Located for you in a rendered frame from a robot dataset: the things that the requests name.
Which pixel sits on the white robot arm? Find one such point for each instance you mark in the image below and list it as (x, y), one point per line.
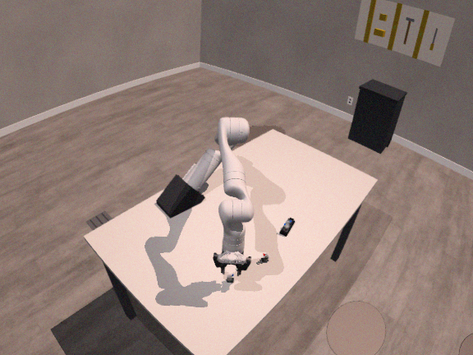
(233, 213)

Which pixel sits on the black rack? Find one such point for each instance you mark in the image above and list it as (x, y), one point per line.
(284, 233)

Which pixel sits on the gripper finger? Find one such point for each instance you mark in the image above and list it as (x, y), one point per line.
(241, 267)
(218, 264)

